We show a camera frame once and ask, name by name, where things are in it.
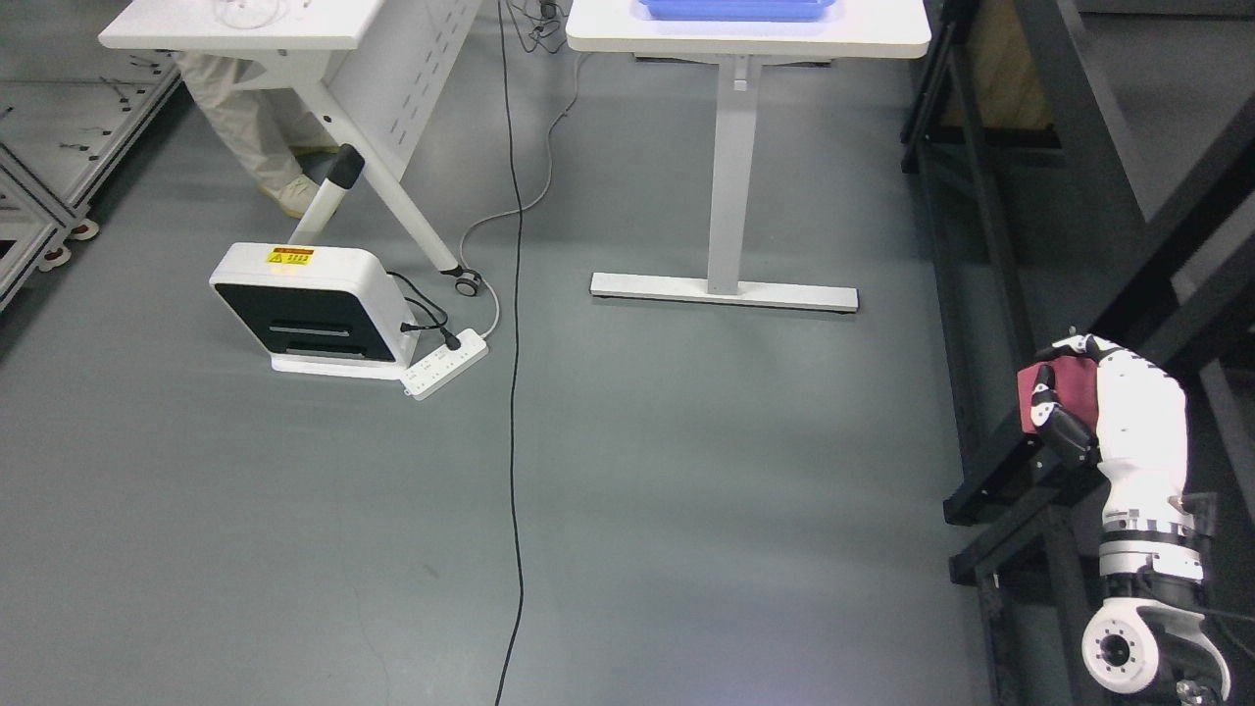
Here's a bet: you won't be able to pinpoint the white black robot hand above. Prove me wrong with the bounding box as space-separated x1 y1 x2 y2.
1030 334 1194 527

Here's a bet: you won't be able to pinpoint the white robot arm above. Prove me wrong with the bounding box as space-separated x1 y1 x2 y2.
1081 519 1232 705

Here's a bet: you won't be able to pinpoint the white folding table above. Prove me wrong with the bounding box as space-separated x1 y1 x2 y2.
99 1 483 296

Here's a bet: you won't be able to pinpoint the person leg beige trousers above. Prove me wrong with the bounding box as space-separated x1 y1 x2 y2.
176 51 339 219

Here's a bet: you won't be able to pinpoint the grey power cord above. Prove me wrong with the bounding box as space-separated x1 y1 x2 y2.
459 51 594 339

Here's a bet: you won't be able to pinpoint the white box device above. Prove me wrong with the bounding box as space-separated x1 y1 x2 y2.
208 242 418 380

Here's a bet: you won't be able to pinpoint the long black floor cable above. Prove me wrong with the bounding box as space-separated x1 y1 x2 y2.
493 0 527 706

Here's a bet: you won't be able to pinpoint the white power strip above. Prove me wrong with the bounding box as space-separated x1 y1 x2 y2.
399 329 489 401

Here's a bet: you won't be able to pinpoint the blue plastic tray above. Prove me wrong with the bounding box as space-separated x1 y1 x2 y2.
639 0 835 23

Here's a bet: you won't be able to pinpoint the pink cube block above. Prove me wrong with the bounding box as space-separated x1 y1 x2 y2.
1017 356 1099 434

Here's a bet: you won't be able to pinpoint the black metal shelf rack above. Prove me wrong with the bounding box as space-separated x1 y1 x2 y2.
901 1 1254 705

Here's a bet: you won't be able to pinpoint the white standing desk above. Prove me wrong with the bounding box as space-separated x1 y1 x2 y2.
566 1 931 313

